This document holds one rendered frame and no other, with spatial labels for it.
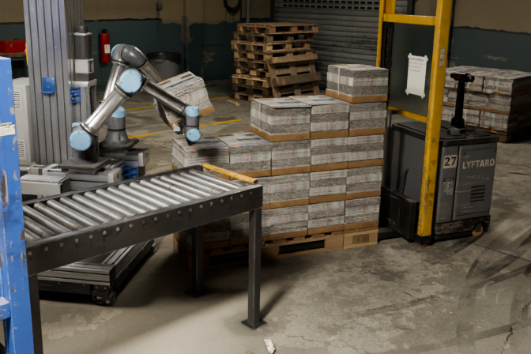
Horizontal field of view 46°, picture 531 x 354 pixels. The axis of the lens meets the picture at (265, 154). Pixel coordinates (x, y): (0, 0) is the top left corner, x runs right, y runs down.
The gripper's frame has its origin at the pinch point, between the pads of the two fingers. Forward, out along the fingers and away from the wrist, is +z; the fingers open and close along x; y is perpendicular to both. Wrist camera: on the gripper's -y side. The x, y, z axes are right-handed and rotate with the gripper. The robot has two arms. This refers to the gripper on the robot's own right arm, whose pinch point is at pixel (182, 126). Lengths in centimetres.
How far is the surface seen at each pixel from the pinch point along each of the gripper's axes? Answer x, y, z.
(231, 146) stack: -24.7, -25.3, 2.5
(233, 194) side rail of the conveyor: -1, -20, -83
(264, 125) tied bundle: -53, -25, 16
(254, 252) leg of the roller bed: -1, -58, -77
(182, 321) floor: 48, -86, -61
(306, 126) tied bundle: -77, -35, 6
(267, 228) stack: -28, -90, 4
